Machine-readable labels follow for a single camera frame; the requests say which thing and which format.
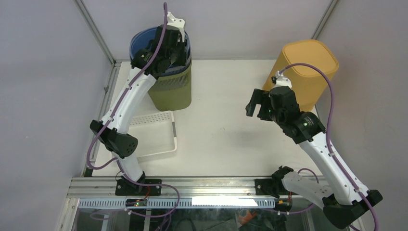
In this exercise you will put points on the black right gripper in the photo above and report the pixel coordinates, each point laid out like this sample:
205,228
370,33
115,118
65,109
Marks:
259,96

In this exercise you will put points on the yellow ribbed basket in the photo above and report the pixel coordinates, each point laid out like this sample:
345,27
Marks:
307,83

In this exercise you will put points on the olive green ribbed basket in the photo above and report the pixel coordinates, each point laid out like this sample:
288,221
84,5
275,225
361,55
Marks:
173,92

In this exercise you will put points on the blue plastic bucket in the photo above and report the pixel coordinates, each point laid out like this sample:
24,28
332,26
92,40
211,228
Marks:
141,39

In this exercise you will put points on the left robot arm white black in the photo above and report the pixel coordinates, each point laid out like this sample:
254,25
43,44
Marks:
167,48

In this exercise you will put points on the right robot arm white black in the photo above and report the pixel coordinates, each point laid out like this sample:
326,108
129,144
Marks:
346,198

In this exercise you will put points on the dark grey inner basket liner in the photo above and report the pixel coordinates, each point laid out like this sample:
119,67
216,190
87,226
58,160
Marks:
175,70

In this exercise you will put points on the white perforated plastic tray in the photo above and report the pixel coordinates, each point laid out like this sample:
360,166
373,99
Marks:
156,134

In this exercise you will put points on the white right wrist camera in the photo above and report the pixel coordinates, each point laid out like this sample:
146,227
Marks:
280,80

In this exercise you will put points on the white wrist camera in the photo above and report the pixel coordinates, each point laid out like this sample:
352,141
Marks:
176,22
280,80

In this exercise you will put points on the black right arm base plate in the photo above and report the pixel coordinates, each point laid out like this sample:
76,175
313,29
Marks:
270,187

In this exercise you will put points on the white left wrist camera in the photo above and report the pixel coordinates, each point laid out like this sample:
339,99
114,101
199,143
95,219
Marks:
176,22

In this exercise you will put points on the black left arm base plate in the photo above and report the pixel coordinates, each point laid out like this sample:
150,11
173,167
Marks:
126,188

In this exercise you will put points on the aluminium frame rail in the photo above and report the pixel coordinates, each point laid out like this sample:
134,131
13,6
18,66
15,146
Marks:
110,187

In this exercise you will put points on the white slotted cable duct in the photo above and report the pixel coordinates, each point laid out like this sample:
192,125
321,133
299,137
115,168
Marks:
187,203

